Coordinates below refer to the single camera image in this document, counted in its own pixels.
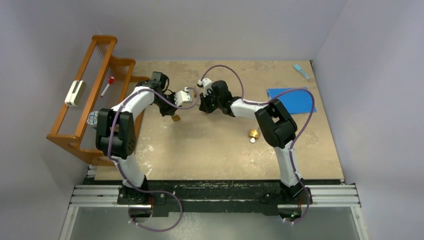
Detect red capped marker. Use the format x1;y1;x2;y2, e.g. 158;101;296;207
100;76;115;98

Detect white stapler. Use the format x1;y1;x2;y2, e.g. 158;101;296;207
64;80;87;107

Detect brass padlock with key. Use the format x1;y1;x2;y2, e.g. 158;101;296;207
171;114;181;122
248;128;260;143

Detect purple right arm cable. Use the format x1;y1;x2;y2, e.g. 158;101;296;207
200;64;316;226

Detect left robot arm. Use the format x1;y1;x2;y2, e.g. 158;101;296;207
95;71;177;205

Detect blue white tape roll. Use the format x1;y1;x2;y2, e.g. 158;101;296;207
86;111;99;128

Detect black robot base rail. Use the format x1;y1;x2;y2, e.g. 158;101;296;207
70;180;361;220

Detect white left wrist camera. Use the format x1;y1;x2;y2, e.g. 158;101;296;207
174;87;198;109

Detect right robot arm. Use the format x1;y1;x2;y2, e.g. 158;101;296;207
197;78;311;204

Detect orange wooden rack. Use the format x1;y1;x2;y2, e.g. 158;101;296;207
46;35;149;166

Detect light blue marker pen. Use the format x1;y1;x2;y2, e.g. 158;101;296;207
293;64;311;80

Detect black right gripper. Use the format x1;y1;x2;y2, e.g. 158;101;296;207
200;89;223;115

